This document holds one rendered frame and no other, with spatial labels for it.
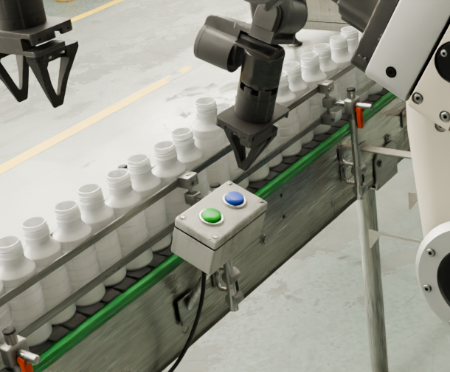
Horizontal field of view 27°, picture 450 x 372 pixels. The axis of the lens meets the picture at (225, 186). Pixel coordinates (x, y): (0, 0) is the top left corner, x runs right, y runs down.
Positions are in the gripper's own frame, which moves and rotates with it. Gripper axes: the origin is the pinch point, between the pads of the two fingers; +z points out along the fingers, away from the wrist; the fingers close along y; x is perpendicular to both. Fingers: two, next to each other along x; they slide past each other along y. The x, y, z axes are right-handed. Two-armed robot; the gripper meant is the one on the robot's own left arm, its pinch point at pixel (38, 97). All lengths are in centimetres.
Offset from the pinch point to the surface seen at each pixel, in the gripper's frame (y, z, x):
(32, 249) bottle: -14.4, 26.9, 4.4
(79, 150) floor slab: -250, 140, 223
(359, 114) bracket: -2, 33, 80
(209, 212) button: 2.4, 27.7, 25.2
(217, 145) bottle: -11, 27, 46
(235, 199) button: 3.2, 28.0, 30.7
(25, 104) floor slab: -335, 140, 263
